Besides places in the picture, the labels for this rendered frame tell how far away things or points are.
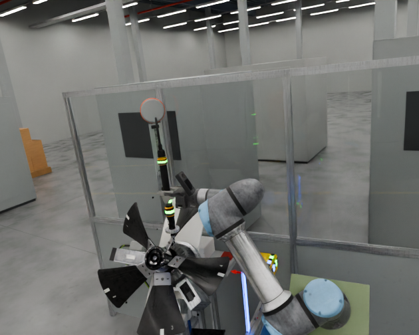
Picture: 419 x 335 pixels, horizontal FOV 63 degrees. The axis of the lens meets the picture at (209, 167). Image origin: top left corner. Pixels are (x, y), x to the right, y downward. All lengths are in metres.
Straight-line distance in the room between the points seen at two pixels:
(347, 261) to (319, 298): 1.14
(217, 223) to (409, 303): 1.56
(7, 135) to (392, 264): 6.47
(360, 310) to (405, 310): 1.08
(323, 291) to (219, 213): 0.41
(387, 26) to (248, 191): 4.40
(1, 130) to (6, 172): 0.77
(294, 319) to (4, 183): 6.53
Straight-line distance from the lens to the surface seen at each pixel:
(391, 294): 2.41
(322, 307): 1.18
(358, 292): 1.41
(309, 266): 2.37
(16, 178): 7.35
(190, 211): 1.75
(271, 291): 1.18
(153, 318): 1.76
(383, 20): 5.34
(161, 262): 1.74
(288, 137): 2.06
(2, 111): 7.22
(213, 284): 1.64
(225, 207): 1.13
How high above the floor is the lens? 2.08
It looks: 16 degrees down
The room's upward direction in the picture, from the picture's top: 6 degrees counter-clockwise
